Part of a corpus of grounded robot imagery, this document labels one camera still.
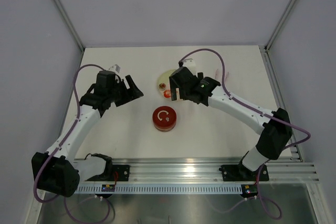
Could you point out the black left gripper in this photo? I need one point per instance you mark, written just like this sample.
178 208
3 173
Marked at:
134 95

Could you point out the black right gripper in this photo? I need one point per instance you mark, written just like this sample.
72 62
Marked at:
173 89

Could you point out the cream green round plate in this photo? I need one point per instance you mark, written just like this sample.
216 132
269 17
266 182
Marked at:
164 78

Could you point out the pink cat paw tongs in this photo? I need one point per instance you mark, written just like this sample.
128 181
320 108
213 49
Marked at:
219 75

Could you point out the red lunch box lid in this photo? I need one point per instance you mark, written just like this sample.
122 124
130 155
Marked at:
164 115

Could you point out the red steel lunch box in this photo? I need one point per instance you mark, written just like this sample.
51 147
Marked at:
164 128

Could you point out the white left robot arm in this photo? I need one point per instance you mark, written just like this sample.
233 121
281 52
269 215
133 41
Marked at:
54 170

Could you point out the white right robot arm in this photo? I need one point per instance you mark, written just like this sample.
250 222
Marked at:
272 126

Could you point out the orange toy shrimp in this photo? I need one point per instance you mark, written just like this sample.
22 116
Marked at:
167 93

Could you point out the toy noodle bowl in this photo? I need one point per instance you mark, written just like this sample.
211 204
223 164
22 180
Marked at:
162 86

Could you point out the aluminium front rail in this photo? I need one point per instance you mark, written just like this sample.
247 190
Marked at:
206 170

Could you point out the aluminium rail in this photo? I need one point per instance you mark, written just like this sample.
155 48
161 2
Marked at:
295 150
206 170

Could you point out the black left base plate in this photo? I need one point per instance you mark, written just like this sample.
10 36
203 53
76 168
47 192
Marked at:
119 172

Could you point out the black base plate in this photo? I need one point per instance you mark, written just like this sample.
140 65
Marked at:
238 173
119 172

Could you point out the white slotted cable duct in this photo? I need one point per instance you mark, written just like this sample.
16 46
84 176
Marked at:
160 189

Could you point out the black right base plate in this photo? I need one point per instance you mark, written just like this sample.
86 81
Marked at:
238 173

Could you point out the right side aluminium rail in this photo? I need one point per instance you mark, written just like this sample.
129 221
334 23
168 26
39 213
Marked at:
295 150

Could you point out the right aluminium frame post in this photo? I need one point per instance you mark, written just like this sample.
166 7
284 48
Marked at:
280 24

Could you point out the aluminium frame post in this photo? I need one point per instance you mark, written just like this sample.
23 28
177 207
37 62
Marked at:
69 24
280 24

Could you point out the left aluminium frame post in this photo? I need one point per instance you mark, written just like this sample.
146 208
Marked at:
69 24

